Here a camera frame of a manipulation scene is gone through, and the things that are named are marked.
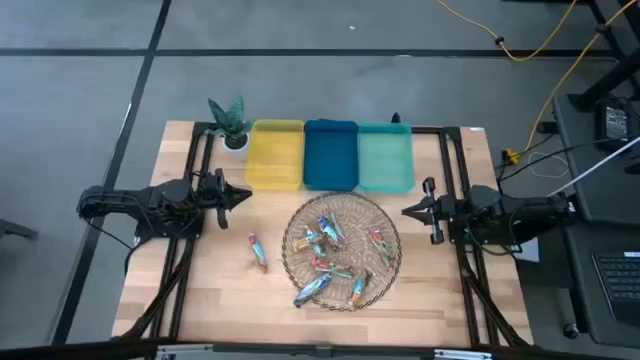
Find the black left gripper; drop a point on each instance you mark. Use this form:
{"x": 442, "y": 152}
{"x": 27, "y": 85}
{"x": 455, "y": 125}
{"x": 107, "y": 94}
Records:
{"x": 215, "y": 192}

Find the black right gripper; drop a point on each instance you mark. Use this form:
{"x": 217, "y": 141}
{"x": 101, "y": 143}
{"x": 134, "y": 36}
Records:
{"x": 442, "y": 207}

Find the red orange granola bar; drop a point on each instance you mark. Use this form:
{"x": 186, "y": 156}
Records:
{"x": 378, "y": 239}

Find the red blue granola bar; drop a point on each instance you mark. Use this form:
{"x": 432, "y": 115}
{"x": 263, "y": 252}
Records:
{"x": 258, "y": 252}

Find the silver green granola bar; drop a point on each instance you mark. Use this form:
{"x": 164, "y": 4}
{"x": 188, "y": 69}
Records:
{"x": 339, "y": 227}

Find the orange blue granola bar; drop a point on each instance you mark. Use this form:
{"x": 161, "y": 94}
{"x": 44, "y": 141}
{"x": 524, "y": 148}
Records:
{"x": 357, "y": 290}

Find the oatmeal raisin Chewy granola bar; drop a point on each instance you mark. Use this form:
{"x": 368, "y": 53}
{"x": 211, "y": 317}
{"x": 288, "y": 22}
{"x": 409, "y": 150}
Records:
{"x": 312, "y": 290}

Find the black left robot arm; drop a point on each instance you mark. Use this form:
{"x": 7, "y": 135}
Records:
{"x": 165, "y": 197}

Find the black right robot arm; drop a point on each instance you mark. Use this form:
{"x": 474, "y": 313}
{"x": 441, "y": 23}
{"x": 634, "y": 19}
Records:
{"x": 525, "y": 210}

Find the white plant pot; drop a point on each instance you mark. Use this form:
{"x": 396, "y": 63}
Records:
{"x": 240, "y": 151}

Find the yellow plastic bin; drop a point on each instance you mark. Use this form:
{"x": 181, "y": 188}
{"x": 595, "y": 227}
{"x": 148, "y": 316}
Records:
{"x": 275, "y": 160}

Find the teal plastic bin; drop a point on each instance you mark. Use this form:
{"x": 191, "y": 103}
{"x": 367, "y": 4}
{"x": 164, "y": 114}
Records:
{"x": 386, "y": 160}

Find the round woven straw mat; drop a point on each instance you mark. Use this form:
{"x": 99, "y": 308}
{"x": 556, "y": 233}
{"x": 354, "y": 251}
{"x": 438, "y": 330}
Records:
{"x": 350, "y": 210}

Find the green snake plant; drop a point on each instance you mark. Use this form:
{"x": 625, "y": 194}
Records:
{"x": 231, "y": 120}

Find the small black knob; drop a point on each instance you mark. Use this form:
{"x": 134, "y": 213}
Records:
{"x": 396, "y": 118}

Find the blue plastic bin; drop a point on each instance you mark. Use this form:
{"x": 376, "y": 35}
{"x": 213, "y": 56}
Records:
{"x": 331, "y": 160}

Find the yellow plug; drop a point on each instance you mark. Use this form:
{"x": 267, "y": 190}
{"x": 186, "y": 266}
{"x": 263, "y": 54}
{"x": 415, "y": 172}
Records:
{"x": 511, "y": 156}

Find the white paper sheet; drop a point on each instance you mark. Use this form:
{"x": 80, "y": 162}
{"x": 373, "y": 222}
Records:
{"x": 530, "y": 252}

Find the white rod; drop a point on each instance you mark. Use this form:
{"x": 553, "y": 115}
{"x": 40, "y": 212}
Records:
{"x": 595, "y": 172}

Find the black laptop desk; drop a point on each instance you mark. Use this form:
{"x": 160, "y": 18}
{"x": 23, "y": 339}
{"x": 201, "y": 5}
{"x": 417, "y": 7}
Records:
{"x": 580, "y": 290}

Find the black caster wheel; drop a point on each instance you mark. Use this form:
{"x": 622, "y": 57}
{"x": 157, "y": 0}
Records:
{"x": 571, "y": 331}

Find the black side desk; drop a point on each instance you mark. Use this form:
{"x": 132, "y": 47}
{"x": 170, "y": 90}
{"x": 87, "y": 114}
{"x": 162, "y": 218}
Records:
{"x": 620, "y": 205}

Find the black power adapter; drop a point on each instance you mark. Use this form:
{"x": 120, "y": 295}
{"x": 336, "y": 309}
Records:
{"x": 614, "y": 122}

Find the black laptop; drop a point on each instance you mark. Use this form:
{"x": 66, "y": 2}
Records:
{"x": 620, "y": 285}

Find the black chair leg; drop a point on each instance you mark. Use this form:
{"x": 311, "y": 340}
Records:
{"x": 15, "y": 230}

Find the black stand leg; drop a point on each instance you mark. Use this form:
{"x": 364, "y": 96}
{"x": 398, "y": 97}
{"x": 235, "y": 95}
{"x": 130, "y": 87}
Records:
{"x": 605, "y": 80}

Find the black front beam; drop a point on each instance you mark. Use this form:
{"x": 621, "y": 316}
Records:
{"x": 75, "y": 354}

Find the black aluminium table frame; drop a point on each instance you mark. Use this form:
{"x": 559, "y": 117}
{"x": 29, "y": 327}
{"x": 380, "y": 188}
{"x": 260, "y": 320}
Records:
{"x": 202, "y": 126}

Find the silver metal bracket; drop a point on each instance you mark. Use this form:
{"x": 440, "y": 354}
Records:
{"x": 462, "y": 355}
{"x": 185, "y": 350}

